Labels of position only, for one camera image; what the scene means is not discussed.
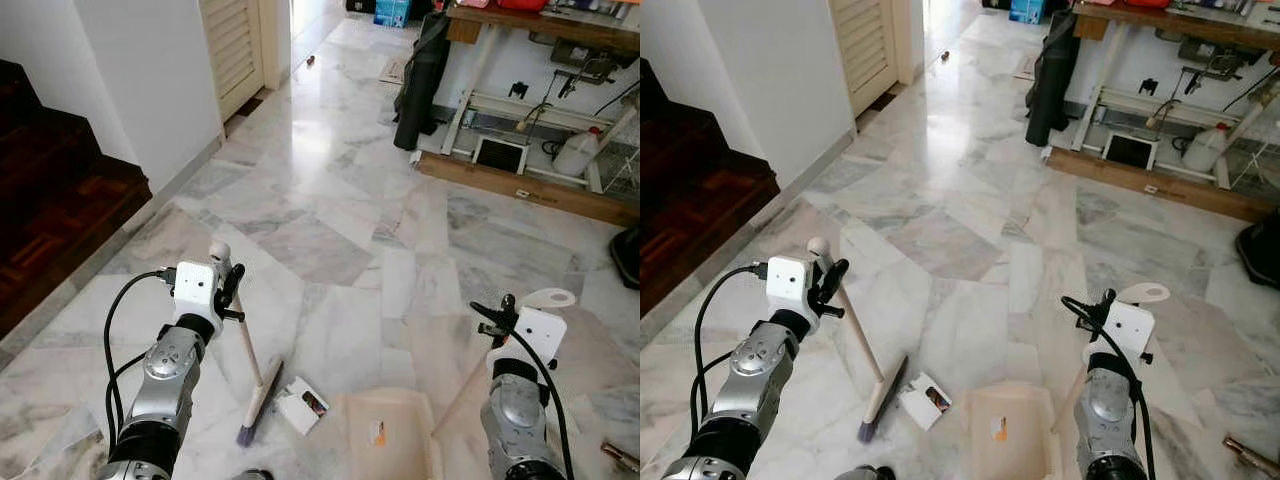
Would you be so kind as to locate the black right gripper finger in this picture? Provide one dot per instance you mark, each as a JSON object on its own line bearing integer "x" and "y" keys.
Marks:
{"x": 507, "y": 310}
{"x": 1108, "y": 304}

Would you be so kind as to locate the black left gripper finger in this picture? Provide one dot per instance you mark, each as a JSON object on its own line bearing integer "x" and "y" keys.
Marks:
{"x": 236, "y": 282}
{"x": 837, "y": 278}

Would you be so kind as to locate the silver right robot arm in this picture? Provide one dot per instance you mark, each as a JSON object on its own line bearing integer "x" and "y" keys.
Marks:
{"x": 515, "y": 420}
{"x": 1105, "y": 410}

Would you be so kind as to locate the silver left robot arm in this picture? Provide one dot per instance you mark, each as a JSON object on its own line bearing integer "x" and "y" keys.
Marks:
{"x": 755, "y": 370}
{"x": 170, "y": 370}

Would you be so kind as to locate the long wooden plank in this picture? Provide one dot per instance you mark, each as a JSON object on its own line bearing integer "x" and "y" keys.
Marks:
{"x": 1150, "y": 182}
{"x": 520, "y": 188}

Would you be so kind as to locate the white paper card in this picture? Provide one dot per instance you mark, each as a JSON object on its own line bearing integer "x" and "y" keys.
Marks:
{"x": 920, "y": 402}
{"x": 298, "y": 408}

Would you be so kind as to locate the black round base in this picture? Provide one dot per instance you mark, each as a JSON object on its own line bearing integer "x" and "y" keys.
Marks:
{"x": 1262, "y": 255}
{"x": 628, "y": 260}

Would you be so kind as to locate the white framed tablet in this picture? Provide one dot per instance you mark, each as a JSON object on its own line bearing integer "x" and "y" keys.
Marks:
{"x": 1130, "y": 151}
{"x": 499, "y": 155}

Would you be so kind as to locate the dark wooden staircase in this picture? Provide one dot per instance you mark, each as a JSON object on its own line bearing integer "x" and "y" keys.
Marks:
{"x": 690, "y": 200}
{"x": 50, "y": 200}

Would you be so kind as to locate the white plastic jug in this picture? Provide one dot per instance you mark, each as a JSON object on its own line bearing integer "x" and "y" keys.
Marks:
{"x": 577, "y": 155}
{"x": 1206, "y": 150}

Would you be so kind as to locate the brown stick-shaped object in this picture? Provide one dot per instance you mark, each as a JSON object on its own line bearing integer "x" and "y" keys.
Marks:
{"x": 1250, "y": 455}
{"x": 620, "y": 456}

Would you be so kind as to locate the grey robot foot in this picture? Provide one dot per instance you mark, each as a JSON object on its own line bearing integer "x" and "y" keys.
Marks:
{"x": 865, "y": 473}

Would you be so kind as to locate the tall black bag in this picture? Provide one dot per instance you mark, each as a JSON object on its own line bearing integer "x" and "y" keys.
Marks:
{"x": 1052, "y": 80}
{"x": 420, "y": 85}

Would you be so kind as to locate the beige louvered door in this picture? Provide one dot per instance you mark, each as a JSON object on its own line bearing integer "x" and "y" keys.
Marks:
{"x": 862, "y": 45}
{"x": 232, "y": 50}

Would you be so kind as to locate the brown wooden table top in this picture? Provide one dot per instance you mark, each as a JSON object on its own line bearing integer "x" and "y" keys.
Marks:
{"x": 1180, "y": 22}
{"x": 540, "y": 25}

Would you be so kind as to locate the blue box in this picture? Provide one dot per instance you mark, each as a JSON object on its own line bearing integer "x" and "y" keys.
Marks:
{"x": 392, "y": 12}
{"x": 1026, "y": 10}

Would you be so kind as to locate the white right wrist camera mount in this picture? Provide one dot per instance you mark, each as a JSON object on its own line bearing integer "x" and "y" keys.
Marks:
{"x": 1130, "y": 328}
{"x": 542, "y": 335}

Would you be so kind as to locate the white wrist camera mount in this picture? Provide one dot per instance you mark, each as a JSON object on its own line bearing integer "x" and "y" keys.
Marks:
{"x": 194, "y": 288}
{"x": 1130, "y": 328}
{"x": 542, "y": 335}
{"x": 787, "y": 282}

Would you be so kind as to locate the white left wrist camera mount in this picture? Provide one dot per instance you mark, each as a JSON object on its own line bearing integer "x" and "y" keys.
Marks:
{"x": 194, "y": 288}
{"x": 787, "y": 282}

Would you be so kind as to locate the white metal table frame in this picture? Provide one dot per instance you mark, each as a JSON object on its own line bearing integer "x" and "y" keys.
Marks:
{"x": 520, "y": 105}
{"x": 1150, "y": 100}

